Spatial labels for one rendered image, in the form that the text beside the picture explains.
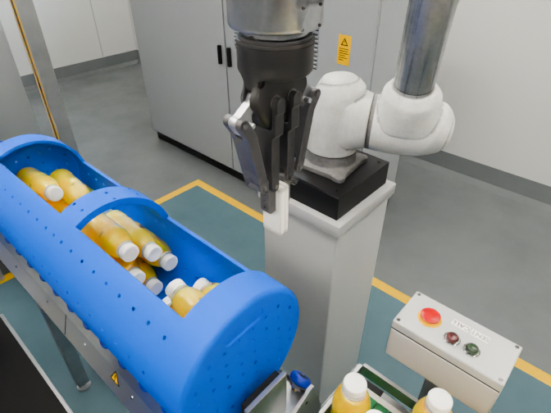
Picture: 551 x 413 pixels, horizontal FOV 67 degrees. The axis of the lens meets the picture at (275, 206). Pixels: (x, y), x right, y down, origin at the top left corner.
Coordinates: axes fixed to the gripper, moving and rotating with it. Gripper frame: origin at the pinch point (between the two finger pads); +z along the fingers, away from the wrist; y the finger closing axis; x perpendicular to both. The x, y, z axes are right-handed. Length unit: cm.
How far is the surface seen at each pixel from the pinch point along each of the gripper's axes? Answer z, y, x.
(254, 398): 38.4, -4.2, 1.0
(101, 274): 23.3, -11.7, 31.0
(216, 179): 143, 147, 194
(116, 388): 57, -15, 33
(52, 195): 29, -3, 72
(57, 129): 45, 29, 147
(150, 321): 23.4, -11.9, 15.8
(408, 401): 46, 18, -18
